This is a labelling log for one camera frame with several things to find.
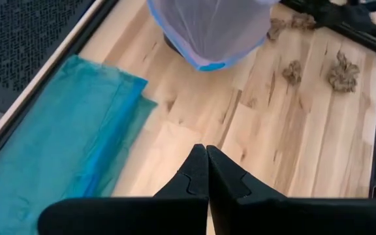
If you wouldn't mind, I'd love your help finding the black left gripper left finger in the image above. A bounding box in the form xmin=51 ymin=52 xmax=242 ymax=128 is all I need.
xmin=37 ymin=143 xmax=210 ymax=235

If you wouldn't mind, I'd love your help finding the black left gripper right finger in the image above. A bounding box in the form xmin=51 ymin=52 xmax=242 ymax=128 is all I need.
xmin=206 ymin=145 xmax=376 ymax=235

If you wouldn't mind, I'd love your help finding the teal trash bag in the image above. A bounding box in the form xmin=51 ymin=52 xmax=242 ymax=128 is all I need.
xmin=0 ymin=54 xmax=159 ymax=235

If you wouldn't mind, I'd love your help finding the pale pink trash bag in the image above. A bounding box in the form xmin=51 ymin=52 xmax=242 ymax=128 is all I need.
xmin=147 ymin=0 xmax=280 ymax=72

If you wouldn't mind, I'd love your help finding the black perforated computer case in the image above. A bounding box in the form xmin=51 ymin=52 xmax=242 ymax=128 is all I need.
xmin=0 ymin=0 xmax=95 ymax=114

